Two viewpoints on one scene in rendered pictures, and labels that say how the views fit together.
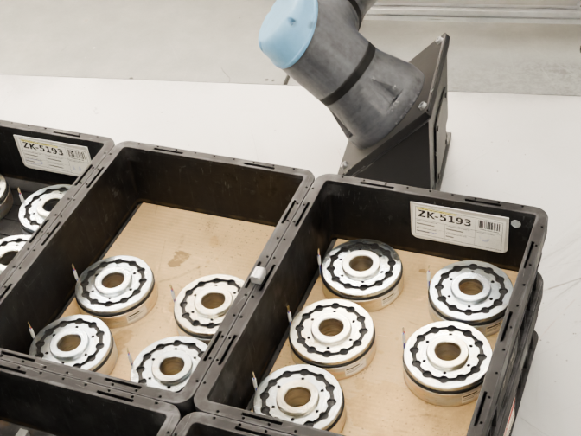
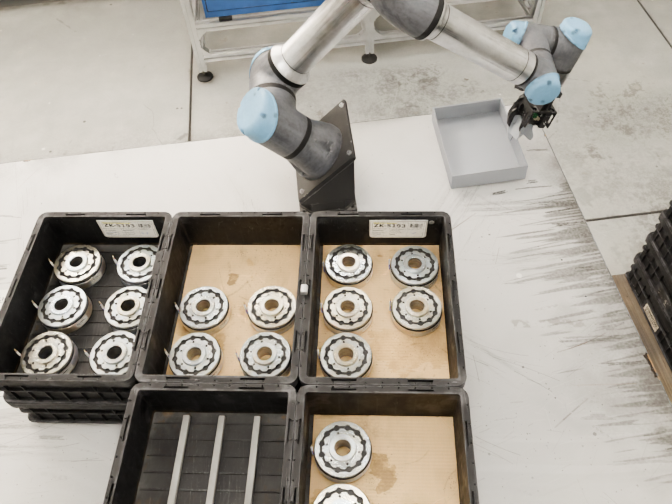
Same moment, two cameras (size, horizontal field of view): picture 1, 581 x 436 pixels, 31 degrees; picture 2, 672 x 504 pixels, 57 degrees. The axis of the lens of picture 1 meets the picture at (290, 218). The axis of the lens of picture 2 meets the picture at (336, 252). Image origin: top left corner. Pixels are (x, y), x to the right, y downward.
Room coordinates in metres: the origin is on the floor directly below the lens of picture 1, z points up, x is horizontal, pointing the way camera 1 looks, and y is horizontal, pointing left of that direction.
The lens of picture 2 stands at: (0.24, 0.23, 1.95)
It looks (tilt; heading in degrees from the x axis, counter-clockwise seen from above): 54 degrees down; 338
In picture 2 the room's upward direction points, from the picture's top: 4 degrees counter-clockwise
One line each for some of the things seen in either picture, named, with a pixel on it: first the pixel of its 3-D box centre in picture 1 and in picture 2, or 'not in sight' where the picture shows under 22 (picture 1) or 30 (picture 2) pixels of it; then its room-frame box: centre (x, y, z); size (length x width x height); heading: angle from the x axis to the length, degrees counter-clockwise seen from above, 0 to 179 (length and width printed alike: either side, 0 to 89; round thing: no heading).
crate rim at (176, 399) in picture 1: (150, 259); (230, 292); (0.94, 0.18, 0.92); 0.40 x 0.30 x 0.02; 153
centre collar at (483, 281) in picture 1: (470, 287); (414, 263); (0.87, -0.20, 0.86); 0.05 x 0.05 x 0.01
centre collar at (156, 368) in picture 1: (172, 367); (264, 353); (0.81, 0.16, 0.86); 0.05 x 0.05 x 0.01
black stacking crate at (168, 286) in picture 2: (158, 289); (234, 305); (0.94, 0.18, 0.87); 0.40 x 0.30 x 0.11; 153
